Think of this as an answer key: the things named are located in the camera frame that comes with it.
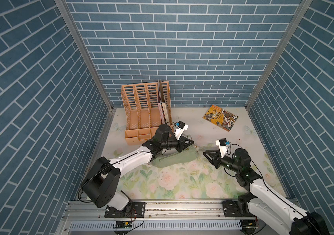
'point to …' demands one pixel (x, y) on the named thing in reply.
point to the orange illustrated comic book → (220, 117)
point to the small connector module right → (249, 226)
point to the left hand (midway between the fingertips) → (196, 144)
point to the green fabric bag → (188, 154)
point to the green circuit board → (123, 224)
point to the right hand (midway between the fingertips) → (207, 153)
